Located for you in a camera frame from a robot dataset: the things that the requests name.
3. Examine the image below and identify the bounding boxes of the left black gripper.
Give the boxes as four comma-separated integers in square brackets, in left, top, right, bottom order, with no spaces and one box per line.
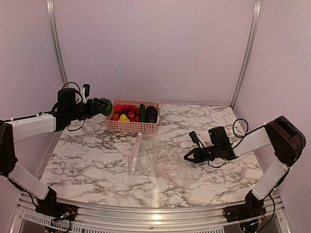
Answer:
[67,98,108,121]

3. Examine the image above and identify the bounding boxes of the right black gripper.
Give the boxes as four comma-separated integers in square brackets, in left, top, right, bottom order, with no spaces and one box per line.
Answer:
[184,144,221,164]

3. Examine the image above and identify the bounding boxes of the green fake vegetable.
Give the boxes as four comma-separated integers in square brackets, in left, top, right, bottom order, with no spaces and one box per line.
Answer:
[100,98,113,117]

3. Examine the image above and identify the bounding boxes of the red fake tomato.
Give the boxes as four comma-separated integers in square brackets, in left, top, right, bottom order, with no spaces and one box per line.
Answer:
[115,104,123,113]

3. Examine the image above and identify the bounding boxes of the red fake pepper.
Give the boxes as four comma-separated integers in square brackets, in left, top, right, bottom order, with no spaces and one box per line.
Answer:
[111,113,120,121]

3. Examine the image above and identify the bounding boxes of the yellow fake lemon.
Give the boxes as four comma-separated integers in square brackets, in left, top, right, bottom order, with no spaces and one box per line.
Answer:
[119,114,130,122]

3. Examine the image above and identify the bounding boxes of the red fake strawberries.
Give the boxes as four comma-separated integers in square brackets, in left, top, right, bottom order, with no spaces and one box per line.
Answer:
[123,104,139,122]

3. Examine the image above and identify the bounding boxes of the green fake cucumber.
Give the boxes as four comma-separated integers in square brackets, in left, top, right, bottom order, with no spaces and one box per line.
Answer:
[138,103,146,123]

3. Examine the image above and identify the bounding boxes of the clear zip top bag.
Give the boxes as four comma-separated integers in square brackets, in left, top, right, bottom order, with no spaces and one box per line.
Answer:
[128,133,195,188]

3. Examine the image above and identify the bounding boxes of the purple fake eggplant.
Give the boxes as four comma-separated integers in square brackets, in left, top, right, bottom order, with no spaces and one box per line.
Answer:
[146,106,158,123]

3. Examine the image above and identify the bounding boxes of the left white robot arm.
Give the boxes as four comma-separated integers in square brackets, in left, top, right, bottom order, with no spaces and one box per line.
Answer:
[0,85,112,216]

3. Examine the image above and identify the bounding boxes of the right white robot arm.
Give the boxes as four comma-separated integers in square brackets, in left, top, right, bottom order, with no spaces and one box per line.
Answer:
[184,116,306,217]

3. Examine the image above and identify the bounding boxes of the pink perforated plastic basket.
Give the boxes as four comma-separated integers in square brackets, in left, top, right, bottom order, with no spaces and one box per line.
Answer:
[105,99,161,134]

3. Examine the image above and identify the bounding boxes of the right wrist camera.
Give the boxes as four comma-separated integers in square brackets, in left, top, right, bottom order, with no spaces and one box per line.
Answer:
[189,131,205,149]

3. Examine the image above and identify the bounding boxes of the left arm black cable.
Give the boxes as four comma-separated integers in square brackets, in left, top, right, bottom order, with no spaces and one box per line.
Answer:
[60,82,86,132]

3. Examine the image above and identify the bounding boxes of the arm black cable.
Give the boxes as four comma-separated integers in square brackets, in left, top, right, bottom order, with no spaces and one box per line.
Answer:
[207,118,249,168]
[60,82,86,132]

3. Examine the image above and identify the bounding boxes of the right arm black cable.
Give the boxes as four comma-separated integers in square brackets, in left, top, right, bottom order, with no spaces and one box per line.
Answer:
[207,118,249,168]

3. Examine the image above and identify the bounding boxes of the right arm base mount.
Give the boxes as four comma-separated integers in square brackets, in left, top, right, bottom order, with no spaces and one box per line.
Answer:
[222,190,267,222]

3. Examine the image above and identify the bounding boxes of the front aluminium rail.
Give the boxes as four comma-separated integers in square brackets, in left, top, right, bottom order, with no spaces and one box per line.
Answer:
[9,198,292,233]

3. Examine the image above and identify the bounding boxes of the left aluminium frame post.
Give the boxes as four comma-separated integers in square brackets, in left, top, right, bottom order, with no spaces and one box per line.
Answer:
[46,0,69,87]

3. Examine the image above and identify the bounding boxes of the aluminium frame post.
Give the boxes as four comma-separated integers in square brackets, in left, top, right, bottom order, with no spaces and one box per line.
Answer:
[46,0,69,87]
[230,0,262,109]

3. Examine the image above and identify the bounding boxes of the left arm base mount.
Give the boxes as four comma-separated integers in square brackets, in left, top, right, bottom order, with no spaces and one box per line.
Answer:
[35,187,78,221]

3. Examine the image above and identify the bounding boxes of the right aluminium frame post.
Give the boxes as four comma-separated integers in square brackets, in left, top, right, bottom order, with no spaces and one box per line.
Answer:
[230,0,262,109]

